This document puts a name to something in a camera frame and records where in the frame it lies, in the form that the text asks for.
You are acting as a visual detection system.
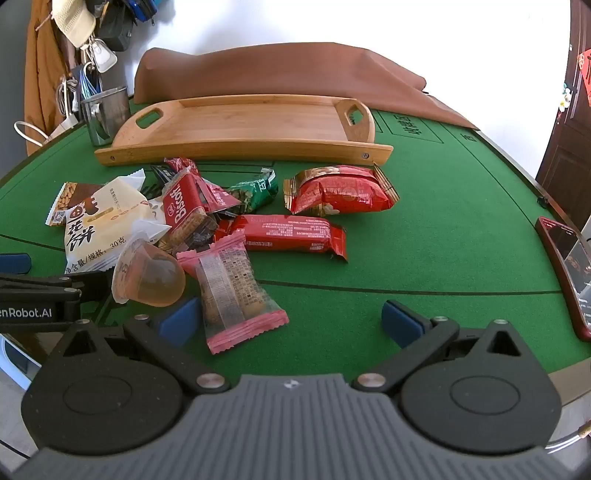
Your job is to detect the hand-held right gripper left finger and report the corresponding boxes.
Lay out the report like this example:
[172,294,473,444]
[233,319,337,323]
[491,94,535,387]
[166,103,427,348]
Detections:
[44,298,232,395]

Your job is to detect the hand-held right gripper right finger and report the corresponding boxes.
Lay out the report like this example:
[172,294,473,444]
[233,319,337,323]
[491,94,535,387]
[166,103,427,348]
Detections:
[353,299,548,395]

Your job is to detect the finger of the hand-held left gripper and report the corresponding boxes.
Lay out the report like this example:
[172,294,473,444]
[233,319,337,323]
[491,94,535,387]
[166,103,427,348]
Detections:
[0,253,32,274]
[0,271,112,334]

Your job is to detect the clear jelly cup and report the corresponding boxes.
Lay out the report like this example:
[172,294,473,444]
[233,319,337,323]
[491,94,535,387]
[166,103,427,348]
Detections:
[111,240,187,308]

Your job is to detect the pink-edged clear snack packet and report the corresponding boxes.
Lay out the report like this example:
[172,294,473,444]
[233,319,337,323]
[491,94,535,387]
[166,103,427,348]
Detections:
[177,230,290,355]

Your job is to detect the brown almond snack packet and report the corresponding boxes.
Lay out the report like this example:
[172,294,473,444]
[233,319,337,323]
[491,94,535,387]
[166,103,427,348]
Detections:
[45,181,107,228]

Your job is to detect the white pastry packet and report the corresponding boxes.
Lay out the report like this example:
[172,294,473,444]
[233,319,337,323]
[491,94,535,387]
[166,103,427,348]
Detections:
[63,170,172,276]

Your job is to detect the red biscuit packet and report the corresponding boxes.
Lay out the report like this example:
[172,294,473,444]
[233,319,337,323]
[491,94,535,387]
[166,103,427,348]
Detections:
[159,168,220,257]

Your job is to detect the long red bar packet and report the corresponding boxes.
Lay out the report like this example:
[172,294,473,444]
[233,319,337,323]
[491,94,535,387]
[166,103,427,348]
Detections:
[215,213,349,264]

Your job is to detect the red gold-edged snack packet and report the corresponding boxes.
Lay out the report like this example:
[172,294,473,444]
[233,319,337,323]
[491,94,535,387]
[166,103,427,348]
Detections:
[283,164,400,217]

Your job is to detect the green snack packet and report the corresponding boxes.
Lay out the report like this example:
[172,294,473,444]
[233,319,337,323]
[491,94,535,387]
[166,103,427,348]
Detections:
[225,168,279,215]

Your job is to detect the wooden tray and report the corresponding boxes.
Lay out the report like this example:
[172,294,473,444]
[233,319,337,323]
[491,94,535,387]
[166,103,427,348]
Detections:
[93,93,394,168]

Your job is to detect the white plastic object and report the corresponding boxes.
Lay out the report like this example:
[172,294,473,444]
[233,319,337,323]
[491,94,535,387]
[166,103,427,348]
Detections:
[0,335,42,386]

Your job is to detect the pink-red snack packet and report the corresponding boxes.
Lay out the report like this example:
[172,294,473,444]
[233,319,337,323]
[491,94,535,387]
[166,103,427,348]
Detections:
[198,178,244,216]

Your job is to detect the black snack packet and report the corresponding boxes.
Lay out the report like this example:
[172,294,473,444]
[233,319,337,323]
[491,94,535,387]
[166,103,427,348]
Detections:
[150,165,175,195]

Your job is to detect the white power adapter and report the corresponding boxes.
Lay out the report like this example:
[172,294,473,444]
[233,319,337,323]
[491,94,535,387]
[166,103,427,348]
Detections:
[48,115,80,139]

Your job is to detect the small red snack packet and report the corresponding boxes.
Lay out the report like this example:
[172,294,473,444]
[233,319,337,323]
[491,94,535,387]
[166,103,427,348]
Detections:
[163,157,200,181]

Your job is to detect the metal cup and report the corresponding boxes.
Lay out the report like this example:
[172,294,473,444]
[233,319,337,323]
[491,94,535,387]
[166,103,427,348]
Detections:
[80,86,131,147]

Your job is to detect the white hanging pouch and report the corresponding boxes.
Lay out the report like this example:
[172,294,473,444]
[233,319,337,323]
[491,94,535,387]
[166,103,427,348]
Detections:
[85,39,118,72]

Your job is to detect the brown door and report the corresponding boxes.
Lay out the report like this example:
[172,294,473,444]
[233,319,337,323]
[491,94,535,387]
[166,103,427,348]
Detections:
[536,0,591,217]

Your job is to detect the beige hat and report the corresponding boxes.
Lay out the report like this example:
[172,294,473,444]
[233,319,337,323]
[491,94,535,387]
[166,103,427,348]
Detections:
[51,0,97,48]

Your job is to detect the dark hanging bags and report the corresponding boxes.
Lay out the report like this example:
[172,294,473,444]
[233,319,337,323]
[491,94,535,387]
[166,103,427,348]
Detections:
[96,0,158,51]

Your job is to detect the brown cloth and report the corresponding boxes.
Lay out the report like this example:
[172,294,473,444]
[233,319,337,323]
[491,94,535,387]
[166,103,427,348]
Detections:
[133,42,478,131]

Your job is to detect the red door decoration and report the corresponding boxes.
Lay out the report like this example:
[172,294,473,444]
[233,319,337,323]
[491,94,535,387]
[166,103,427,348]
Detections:
[577,48,591,109]

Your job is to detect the white cable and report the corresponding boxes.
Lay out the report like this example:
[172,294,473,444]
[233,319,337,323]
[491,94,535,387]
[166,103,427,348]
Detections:
[14,121,52,148]

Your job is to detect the blue cables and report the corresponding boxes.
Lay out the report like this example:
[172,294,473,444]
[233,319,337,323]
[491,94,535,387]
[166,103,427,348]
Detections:
[79,65,103,100]

